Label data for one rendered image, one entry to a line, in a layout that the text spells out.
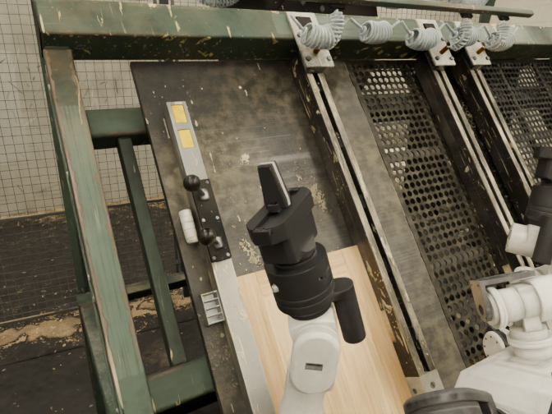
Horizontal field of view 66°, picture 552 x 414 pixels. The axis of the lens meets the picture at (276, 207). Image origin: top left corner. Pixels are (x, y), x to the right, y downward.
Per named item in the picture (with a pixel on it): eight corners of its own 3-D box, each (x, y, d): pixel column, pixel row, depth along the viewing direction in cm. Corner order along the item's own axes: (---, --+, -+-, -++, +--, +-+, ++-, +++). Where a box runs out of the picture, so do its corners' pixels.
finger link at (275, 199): (277, 161, 53) (290, 206, 55) (255, 163, 54) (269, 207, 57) (271, 166, 51) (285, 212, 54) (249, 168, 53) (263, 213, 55)
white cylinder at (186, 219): (177, 213, 102) (185, 246, 100) (179, 209, 100) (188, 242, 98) (189, 212, 104) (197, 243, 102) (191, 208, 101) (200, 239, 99)
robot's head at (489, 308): (554, 323, 62) (540, 270, 63) (495, 333, 62) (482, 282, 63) (531, 317, 68) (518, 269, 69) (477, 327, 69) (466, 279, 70)
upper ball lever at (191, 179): (200, 205, 102) (182, 191, 89) (195, 190, 103) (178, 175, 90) (214, 200, 102) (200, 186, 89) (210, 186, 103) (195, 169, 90)
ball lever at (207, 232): (213, 254, 99) (198, 246, 86) (209, 238, 100) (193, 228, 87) (228, 248, 99) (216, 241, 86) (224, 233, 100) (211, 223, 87)
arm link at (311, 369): (296, 292, 65) (286, 360, 70) (296, 332, 57) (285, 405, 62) (338, 296, 65) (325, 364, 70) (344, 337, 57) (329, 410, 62)
